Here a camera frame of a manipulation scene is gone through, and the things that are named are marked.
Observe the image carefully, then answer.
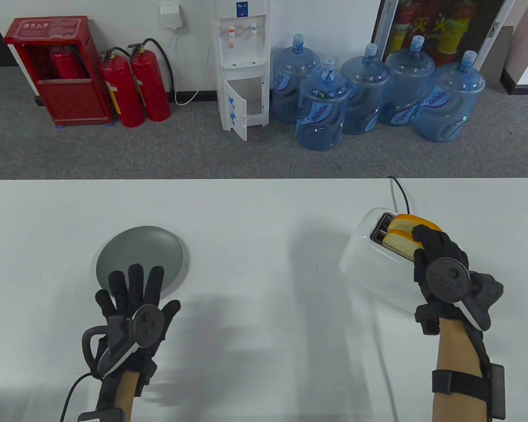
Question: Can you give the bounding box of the white wall box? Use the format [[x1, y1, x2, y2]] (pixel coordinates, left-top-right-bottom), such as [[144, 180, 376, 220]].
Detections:
[[160, 1, 183, 30]]

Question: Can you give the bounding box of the red fire extinguisher cabinet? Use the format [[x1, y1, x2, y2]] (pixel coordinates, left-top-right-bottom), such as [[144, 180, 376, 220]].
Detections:
[[4, 16, 115, 128]]

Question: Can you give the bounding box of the black hand controller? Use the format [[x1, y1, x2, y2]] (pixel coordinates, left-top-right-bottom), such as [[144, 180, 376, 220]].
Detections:
[[81, 305, 165, 378], [425, 258, 504, 331]]

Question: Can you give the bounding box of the black left wrist box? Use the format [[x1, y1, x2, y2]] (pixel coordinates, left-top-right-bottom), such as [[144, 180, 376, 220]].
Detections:
[[78, 409, 124, 422]]

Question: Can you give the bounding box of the white toaster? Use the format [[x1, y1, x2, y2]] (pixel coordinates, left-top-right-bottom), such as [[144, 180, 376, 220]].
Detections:
[[340, 207, 427, 315]]

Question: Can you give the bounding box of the glass door fire cabinet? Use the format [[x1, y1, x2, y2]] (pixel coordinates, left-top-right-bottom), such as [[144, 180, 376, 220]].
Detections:
[[372, 0, 509, 66]]

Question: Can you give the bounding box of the grey round plate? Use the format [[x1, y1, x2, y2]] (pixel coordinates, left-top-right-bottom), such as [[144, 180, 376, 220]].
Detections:
[[96, 226, 184, 304]]

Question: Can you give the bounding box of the white water dispenser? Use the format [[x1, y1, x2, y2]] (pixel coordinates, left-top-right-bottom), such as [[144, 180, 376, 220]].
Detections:
[[214, 0, 271, 141]]

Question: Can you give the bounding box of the black glove cable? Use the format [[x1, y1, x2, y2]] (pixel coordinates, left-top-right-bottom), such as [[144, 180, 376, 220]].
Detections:
[[469, 323, 493, 378], [61, 372, 93, 422]]

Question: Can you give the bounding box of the black right wrist box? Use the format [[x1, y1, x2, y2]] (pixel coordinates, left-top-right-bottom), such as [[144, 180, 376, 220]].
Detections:
[[431, 365, 506, 420]]

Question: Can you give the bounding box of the person's right forearm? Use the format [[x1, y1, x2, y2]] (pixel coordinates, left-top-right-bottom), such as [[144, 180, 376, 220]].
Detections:
[[431, 316, 489, 422]]

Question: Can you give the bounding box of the black wrist box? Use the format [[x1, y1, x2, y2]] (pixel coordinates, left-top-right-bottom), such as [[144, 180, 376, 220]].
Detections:
[[431, 365, 506, 420], [78, 409, 124, 422]]

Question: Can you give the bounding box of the red fire extinguisher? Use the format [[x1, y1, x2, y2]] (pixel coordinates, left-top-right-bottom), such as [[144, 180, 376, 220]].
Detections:
[[128, 39, 174, 122], [99, 47, 146, 128]]

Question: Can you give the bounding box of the red extinguisher inside cabinet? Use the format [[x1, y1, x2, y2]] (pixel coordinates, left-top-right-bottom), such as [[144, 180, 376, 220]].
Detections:
[[49, 44, 86, 80]]

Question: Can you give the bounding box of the blue water jug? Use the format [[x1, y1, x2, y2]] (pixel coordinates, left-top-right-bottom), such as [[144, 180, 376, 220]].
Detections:
[[378, 35, 436, 127], [414, 51, 486, 143], [271, 34, 322, 124], [341, 43, 390, 135], [296, 58, 350, 151]]

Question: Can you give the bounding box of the black right hand controller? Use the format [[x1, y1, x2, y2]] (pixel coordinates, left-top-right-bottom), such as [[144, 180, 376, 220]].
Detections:
[[425, 258, 504, 331]]

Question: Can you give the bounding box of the person's right hand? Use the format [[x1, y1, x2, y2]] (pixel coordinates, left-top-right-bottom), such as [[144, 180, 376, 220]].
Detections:
[[411, 224, 484, 337]]

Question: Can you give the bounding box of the person's left hand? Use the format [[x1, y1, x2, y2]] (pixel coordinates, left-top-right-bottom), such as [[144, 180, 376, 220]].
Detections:
[[95, 264, 181, 379]]

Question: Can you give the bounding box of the black right glove cable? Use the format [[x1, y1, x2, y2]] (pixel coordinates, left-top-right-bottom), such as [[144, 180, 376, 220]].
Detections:
[[469, 323, 493, 378]]

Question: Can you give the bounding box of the black left glove cable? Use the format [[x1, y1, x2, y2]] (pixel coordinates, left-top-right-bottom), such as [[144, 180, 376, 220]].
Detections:
[[61, 372, 93, 422]]

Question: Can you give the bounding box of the toast slice with orange crust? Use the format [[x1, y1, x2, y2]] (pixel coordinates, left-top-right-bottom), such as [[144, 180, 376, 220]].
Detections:
[[382, 229, 421, 263], [388, 214, 443, 233]]

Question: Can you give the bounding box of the black left hand controller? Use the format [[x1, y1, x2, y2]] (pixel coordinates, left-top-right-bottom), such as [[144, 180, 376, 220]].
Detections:
[[81, 305, 165, 378]]

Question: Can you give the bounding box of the person's left forearm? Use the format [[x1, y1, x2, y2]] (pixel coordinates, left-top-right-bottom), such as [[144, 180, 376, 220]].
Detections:
[[96, 371, 140, 422]]

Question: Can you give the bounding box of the black toaster power cable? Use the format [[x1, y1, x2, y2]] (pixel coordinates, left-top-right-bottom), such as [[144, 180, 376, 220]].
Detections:
[[387, 176, 411, 216]]

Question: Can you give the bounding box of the white power cable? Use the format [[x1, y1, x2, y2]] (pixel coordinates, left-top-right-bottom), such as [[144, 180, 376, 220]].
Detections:
[[171, 29, 214, 106]]

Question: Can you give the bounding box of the grey leaning panel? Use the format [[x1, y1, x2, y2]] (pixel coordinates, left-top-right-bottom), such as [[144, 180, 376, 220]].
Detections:
[[484, 25, 514, 84]]

